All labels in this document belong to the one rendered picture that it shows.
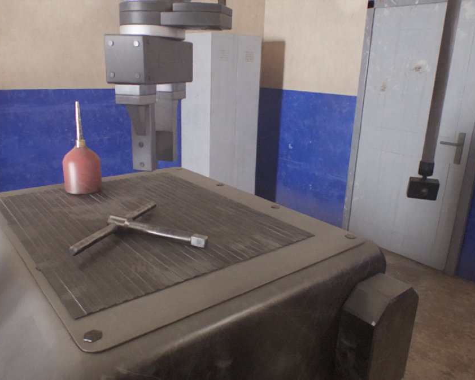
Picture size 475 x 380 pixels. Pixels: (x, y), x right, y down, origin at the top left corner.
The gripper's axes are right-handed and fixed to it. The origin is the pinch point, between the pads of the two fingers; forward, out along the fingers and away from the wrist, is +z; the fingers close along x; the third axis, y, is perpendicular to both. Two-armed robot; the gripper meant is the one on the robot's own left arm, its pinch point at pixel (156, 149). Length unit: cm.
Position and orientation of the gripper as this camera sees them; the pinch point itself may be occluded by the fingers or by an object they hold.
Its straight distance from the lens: 52.3
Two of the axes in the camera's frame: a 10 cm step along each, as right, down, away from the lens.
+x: -2.8, 2.7, -9.2
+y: -9.6, -1.1, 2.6
